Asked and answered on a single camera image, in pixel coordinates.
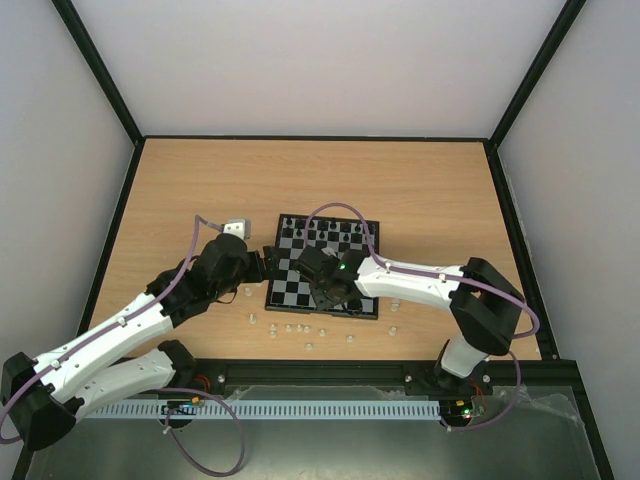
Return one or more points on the black aluminium frame rail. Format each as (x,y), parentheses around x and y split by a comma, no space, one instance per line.
(415,377)

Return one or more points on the light blue cable duct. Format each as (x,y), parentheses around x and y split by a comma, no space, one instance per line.
(273,410)

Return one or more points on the black white chessboard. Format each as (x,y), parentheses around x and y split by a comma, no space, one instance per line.
(287,292)

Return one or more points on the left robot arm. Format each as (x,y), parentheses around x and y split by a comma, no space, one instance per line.
(46,396)

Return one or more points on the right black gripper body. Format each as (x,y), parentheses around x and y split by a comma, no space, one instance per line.
(302,261)

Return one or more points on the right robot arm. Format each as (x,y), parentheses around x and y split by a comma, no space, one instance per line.
(486,307)

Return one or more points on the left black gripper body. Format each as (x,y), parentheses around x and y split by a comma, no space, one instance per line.
(257,273)

